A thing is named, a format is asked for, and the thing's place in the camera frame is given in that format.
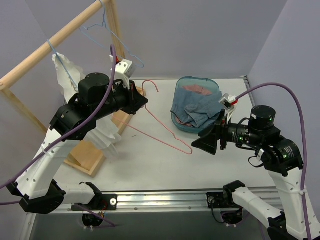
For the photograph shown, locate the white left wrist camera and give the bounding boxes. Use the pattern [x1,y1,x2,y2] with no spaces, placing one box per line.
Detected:
[113,59,136,90]

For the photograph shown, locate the blue denim skirt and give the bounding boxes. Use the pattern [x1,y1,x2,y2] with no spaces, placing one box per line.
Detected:
[170,88,223,128]

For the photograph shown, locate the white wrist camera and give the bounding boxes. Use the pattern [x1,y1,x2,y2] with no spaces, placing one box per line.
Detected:
[218,93,238,123]
[113,59,136,90]

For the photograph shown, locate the wooden clothes rack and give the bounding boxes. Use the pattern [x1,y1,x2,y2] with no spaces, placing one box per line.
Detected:
[0,0,147,179]

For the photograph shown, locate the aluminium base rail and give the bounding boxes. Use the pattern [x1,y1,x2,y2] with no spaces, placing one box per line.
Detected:
[34,191,300,213]

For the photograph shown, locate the pink wire hanger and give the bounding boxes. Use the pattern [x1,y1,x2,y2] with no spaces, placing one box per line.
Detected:
[113,79,193,155]

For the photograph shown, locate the white ruffled skirt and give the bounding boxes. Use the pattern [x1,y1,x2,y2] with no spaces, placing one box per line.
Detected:
[52,53,121,158]

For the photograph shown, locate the pink ruffled skirt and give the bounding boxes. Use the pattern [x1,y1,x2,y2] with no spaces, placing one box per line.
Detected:
[171,84,216,128]

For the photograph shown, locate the teal plastic tray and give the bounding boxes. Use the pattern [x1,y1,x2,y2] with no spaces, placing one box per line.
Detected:
[171,76,222,134]

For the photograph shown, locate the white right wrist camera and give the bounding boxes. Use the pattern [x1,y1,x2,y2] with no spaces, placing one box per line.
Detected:
[218,93,238,123]

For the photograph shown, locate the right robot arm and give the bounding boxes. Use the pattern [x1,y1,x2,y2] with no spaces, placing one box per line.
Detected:
[191,105,320,240]

